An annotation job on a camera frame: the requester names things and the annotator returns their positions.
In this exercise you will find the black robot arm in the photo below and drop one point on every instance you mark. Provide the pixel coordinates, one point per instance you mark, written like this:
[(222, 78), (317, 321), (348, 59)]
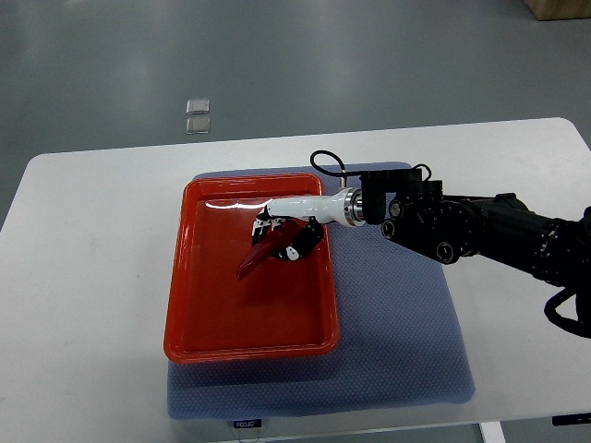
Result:
[(412, 211)]

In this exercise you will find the red plastic tray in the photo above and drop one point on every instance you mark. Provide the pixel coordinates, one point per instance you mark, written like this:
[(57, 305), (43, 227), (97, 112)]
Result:
[(280, 309)]

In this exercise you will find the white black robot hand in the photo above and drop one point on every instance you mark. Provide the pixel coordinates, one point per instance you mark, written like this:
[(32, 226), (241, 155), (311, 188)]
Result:
[(312, 213)]

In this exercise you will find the upper metal floor plate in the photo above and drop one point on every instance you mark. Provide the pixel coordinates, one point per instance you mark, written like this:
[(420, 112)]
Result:
[(198, 106)]

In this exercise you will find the red pepper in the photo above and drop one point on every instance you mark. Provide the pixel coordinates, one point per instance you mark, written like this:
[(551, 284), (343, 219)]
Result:
[(268, 242)]

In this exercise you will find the cardboard box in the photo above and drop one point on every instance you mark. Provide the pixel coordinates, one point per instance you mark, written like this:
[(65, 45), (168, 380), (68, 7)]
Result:
[(545, 10)]

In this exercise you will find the white table leg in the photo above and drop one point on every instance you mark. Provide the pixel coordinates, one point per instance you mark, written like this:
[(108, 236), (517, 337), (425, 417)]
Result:
[(491, 432)]

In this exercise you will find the blue-grey foam mat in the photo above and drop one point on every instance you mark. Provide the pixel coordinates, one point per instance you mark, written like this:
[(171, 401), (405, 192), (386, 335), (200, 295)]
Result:
[(400, 341)]

